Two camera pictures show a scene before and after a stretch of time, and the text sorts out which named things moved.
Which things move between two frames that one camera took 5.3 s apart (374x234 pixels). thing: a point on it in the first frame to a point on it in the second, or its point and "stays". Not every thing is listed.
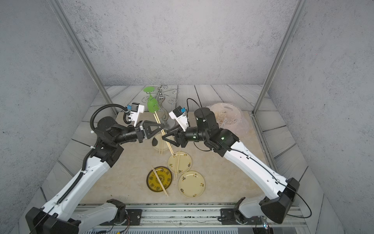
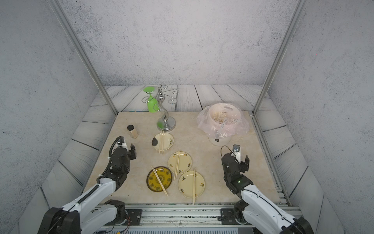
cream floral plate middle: (184, 164) stays
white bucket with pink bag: (231, 118) stays
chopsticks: (157, 119) to (194, 191)
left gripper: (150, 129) to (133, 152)
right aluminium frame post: (299, 9) stays
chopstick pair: (177, 165) stays
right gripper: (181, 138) to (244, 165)
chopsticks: (159, 181) stays
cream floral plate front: (191, 184) stays
